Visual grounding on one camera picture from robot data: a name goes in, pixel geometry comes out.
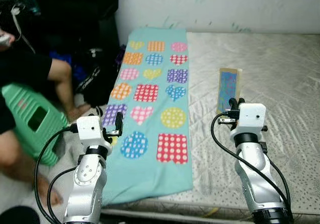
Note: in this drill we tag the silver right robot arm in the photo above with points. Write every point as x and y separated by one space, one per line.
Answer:
260 179

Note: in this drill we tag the person in black shorts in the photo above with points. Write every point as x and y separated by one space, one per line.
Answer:
25 71

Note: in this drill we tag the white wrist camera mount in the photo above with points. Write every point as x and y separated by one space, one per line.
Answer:
91 129
252 118

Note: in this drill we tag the teal patchwork dotted blanket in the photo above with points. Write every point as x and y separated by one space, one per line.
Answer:
150 174

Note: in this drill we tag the blue yellow children's book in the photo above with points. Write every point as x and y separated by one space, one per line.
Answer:
229 88

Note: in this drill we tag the quilted white mattress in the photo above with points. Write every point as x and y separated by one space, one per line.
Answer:
265 83

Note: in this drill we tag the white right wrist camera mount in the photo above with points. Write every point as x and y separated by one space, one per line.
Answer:
252 118

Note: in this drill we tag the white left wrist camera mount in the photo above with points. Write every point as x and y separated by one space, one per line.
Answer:
91 129

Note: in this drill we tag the green plastic stool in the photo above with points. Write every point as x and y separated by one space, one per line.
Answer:
32 119

